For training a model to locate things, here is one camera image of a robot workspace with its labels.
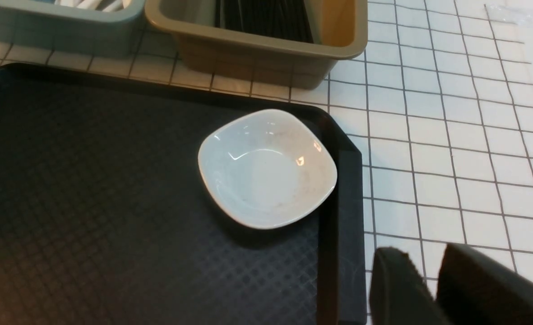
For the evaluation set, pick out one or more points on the pile of white spoons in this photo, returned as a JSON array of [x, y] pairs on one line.
[[95, 4]]

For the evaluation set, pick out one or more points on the black serving tray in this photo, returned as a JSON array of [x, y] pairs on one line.
[[105, 220]]

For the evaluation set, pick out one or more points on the olive-brown plastic bin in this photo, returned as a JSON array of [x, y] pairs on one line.
[[340, 28]]

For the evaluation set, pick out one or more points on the blue-grey plastic bin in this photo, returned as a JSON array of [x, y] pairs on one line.
[[109, 29]]

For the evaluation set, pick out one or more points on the white shallow bowl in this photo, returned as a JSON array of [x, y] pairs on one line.
[[266, 170]]

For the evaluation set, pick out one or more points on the bundle of black chopsticks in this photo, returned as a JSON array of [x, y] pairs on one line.
[[281, 19]]

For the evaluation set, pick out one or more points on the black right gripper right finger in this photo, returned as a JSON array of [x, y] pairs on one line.
[[474, 289]]

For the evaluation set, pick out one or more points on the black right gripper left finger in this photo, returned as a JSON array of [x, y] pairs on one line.
[[398, 295]]

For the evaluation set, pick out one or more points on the clear plastic sheet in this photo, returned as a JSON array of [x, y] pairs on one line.
[[510, 15]]

